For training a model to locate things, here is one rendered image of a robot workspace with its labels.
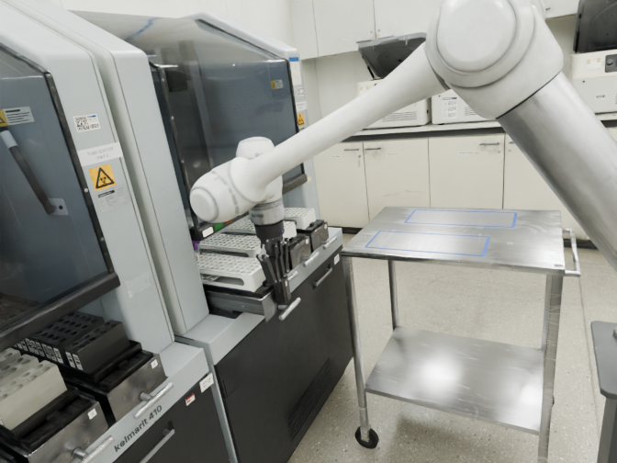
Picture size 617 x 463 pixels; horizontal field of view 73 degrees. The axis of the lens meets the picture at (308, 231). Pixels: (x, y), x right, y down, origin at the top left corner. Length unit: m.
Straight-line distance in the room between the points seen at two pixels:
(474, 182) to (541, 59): 2.62
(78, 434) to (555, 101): 0.95
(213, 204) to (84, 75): 0.37
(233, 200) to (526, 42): 0.56
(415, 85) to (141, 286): 0.74
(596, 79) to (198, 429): 2.82
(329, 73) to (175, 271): 3.26
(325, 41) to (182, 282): 2.94
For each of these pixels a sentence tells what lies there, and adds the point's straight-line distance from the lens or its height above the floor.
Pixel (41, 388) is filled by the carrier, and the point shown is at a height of 0.86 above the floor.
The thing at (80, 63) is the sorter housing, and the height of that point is 1.42.
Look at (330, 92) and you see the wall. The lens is 4.15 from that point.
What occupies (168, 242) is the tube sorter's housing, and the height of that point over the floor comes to 0.99.
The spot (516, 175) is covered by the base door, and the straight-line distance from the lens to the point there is 3.22.
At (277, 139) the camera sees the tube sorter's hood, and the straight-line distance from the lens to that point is 1.46.
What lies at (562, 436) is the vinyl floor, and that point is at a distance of 1.92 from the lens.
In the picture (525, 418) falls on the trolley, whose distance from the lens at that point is 1.54.
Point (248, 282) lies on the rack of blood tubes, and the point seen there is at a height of 0.84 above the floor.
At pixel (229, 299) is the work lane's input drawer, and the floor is 0.79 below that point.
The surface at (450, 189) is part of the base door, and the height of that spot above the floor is 0.43.
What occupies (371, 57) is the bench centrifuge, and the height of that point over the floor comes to 1.43.
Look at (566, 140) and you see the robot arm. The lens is 0.67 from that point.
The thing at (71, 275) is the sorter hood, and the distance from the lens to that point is 0.94.
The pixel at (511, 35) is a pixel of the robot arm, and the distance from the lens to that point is 0.60.
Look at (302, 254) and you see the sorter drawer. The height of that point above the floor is 0.76.
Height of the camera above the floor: 1.33
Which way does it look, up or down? 20 degrees down
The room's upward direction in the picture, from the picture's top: 8 degrees counter-clockwise
